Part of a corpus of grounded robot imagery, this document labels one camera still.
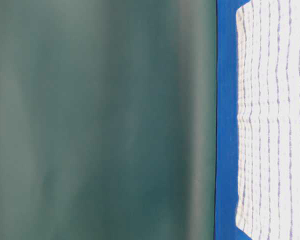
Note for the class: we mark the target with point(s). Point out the white blue-striped towel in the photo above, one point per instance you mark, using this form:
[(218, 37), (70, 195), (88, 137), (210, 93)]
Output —
[(268, 118)]

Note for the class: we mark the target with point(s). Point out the green backdrop curtain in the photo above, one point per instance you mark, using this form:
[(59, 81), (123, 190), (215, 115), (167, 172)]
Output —
[(107, 119)]

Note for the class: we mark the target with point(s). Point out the blue table cloth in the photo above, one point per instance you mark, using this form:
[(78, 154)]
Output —
[(226, 180)]

